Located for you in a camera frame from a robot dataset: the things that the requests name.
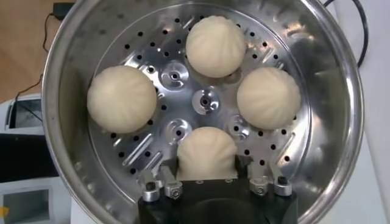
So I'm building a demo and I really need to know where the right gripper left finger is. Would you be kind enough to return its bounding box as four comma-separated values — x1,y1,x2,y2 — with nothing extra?
141,157,183,203

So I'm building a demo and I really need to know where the black power adapter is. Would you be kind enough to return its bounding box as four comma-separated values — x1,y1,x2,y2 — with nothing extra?
52,2,76,18

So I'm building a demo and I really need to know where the thin black adapter cable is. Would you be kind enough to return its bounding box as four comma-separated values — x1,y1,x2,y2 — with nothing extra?
13,13,55,103

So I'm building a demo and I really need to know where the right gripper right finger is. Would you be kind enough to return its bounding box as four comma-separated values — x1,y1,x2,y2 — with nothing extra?
236,156,293,197

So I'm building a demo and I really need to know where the stainless steel steamer basket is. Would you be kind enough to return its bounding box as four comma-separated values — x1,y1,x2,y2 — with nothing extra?
41,0,366,224

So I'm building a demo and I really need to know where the cream steamed baozi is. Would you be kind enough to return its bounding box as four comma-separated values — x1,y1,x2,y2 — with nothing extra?
236,66,302,131
185,15,247,79
87,65,158,135
175,126,239,181

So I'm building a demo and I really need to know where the black cooker power cord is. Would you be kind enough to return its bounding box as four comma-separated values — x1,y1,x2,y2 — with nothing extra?
322,0,369,68

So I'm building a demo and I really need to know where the white device with orange mark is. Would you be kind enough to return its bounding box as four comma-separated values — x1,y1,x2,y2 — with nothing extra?
0,176,73,224

